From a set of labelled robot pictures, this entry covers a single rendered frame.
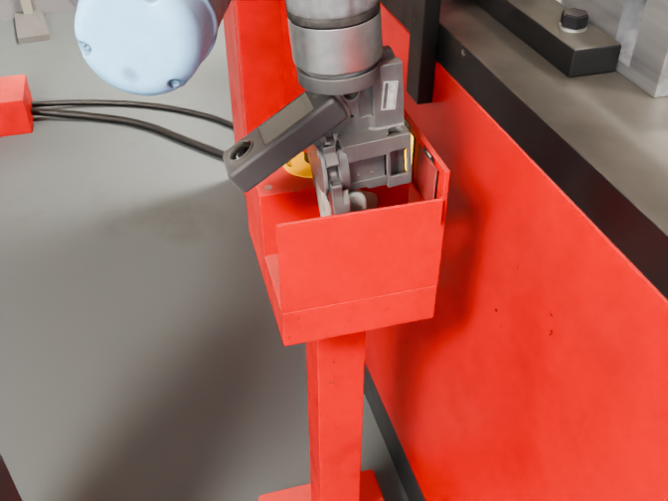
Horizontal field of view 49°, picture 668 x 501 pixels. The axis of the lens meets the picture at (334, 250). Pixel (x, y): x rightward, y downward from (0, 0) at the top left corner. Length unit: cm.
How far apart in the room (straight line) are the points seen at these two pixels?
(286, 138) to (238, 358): 107
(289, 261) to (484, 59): 30
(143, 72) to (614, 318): 41
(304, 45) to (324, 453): 59
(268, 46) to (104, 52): 134
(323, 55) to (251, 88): 123
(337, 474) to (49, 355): 89
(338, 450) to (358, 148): 50
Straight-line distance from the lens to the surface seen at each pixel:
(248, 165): 63
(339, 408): 94
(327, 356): 87
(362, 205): 69
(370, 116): 65
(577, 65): 77
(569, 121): 69
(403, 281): 72
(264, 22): 176
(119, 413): 159
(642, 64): 77
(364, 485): 129
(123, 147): 245
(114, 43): 45
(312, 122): 62
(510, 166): 75
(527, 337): 79
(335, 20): 58
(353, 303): 72
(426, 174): 70
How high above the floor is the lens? 119
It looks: 38 degrees down
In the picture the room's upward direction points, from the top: straight up
